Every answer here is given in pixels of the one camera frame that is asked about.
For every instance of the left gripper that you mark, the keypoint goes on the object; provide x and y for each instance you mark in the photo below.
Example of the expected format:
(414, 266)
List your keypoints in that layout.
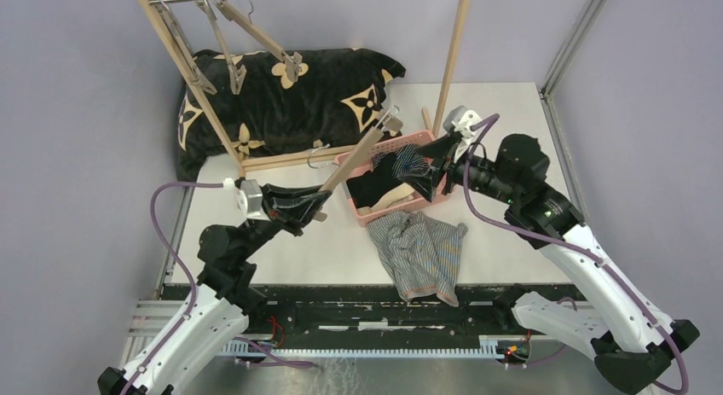
(292, 206)

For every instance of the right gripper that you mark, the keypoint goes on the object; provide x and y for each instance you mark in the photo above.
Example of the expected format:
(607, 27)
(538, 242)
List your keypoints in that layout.
(442, 150)

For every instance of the navy striped underwear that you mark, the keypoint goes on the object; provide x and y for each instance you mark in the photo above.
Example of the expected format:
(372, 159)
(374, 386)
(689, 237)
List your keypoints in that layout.
(401, 161)

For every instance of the wooden clip hanger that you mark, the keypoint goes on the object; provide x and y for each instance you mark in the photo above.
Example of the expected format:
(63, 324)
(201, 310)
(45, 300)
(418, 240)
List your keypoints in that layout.
(387, 121)
(197, 77)
(291, 65)
(237, 71)

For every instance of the black underwear cream waistband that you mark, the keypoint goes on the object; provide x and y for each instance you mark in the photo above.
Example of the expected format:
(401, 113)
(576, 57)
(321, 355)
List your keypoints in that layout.
(376, 190)

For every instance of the grey striped boxer shorts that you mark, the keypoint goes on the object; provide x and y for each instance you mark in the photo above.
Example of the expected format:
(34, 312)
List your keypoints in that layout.
(421, 255)

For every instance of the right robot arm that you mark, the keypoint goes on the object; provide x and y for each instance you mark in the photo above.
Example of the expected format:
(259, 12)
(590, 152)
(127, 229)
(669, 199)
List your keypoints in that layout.
(630, 341)

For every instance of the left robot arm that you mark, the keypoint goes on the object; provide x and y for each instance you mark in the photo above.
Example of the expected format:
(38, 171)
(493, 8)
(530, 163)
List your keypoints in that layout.
(221, 300)

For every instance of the empty wooden clip hanger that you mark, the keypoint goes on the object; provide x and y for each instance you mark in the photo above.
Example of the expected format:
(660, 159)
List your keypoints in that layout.
(197, 77)

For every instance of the pink plastic basket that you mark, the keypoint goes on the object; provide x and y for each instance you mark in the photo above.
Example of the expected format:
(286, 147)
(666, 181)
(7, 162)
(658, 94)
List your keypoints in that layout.
(412, 203)

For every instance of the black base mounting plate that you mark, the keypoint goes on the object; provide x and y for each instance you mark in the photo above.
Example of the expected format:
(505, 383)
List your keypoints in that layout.
(376, 318)

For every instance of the black floral pillow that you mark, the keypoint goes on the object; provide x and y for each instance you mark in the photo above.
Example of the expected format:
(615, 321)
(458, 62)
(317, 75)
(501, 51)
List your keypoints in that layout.
(338, 96)

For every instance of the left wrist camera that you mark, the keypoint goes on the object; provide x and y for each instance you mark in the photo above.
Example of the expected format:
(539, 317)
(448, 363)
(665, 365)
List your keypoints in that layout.
(248, 197)

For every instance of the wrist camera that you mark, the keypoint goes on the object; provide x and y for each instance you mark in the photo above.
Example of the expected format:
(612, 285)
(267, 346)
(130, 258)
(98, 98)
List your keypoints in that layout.
(248, 197)
(462, 122)

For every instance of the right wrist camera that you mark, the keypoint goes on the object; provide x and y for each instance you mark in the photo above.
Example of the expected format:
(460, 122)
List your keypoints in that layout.
(462, 122)

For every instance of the wooden clothes rack frame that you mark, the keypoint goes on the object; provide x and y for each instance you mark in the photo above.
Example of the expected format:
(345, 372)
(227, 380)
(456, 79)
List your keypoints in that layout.
(199, 133)

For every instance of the white slotted cable duct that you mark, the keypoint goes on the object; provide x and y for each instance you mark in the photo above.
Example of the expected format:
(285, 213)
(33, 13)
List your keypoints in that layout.
(486, 349)

